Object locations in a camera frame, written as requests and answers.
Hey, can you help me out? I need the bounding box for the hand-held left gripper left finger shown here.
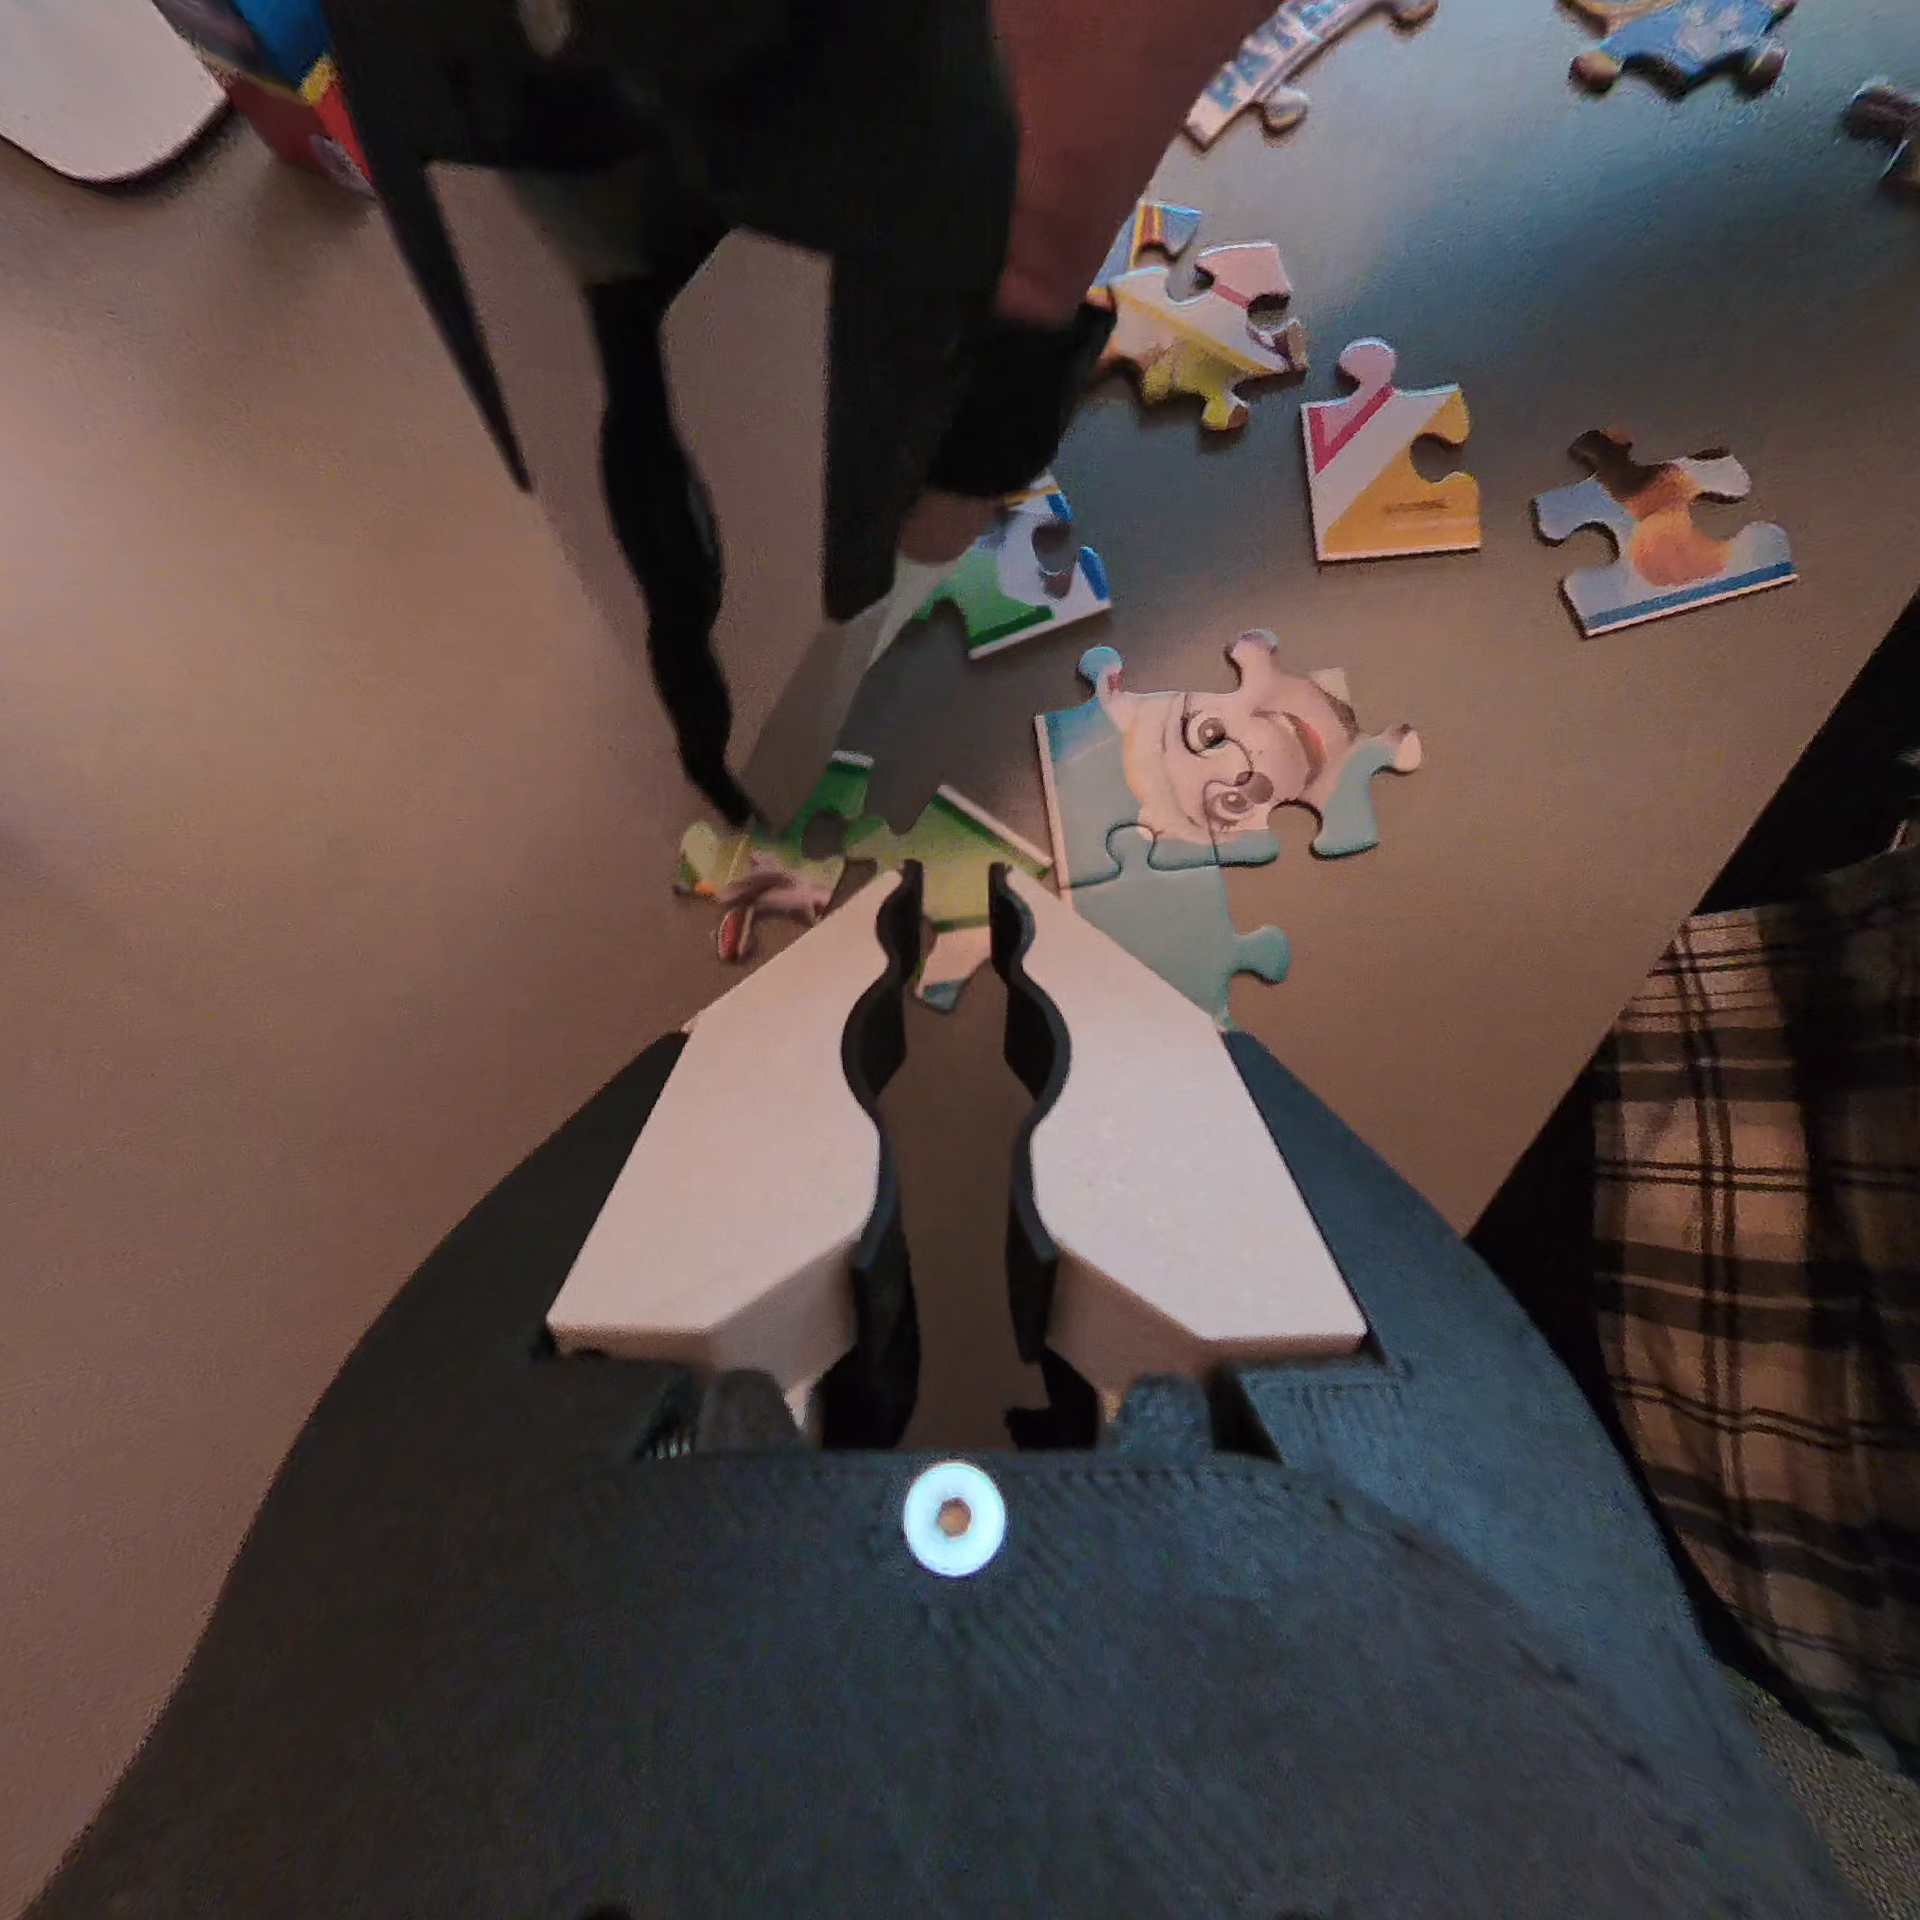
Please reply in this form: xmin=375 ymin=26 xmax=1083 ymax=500
xmin=547 ymin=860 xmax=923 ymax=1451

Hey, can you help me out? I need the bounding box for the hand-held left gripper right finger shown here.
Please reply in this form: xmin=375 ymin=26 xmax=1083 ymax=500
xmin=988 ymin=861 xmax=1374 ymax=1451

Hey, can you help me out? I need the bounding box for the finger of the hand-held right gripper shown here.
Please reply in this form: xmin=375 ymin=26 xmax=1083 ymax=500
xmin=667 ymin=224 xmax=943 ymax=824
xmin=432 ymin=165 xmax=771 ymax=827

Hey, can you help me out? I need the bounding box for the green striped edge puzzle piece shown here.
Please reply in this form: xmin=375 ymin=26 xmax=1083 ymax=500
xmin=672 ymin=749 xmax=921 ymax=965

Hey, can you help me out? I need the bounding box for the green white dog puzzle piece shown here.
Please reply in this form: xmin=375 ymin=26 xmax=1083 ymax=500
xmin=912 ymin=470 xmax=1116 ymax=663

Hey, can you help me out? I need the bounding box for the teal husky dog puzzle section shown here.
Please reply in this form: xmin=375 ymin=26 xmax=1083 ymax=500
xmin=1034 ymin=628 xmax=1424 ymax=1031

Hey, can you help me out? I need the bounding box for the blue yellow zigzag puzzle piece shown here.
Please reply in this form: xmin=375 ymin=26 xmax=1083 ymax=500
xmin=1088 ymin=199 xmax=1204 ymax=309

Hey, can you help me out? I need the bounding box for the PATROL logo puzzle section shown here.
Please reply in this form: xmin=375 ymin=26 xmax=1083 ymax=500
xmin=1184 ymin=27 xmax=1319 ymax=147

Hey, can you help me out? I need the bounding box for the yellow white pink puzzle piece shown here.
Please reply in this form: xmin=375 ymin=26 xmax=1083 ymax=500
xmin=1100 ymin=240 xmax=1312 ymax=436

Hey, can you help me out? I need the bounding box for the yellow pink corner puzzle piece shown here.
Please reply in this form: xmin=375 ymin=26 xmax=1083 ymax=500
xmin=1300 ymin=336 xmax=1483 ymax=567

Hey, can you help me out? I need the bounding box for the blue paw print puzzle piece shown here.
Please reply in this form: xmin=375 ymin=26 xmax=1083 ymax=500
xmin=1564 ymin=0 xmax=1798 ymax=98

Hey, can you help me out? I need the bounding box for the grey desk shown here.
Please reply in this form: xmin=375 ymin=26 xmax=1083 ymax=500
xmin=0 ymin=0 xmax=1920 ymax=1914

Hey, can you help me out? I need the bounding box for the red puzzle box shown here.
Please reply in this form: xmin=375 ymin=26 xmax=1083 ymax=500
xmin=158 ymin=0 xmax=379 ymax=200

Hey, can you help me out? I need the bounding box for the white stand base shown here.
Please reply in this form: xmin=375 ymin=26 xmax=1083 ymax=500
xmin=0 ymin=0 xmax=232 ymax=186

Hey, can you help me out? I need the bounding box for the plaid clothing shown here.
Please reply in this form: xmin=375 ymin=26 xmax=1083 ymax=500
xmin=1587 ymin=855 xmax=1920 ymax=1779

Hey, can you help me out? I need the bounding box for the blue puzzle piece with dog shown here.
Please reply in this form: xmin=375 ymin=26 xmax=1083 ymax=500
xmin=1532 ymin=427 xmax=1801 ymax=640

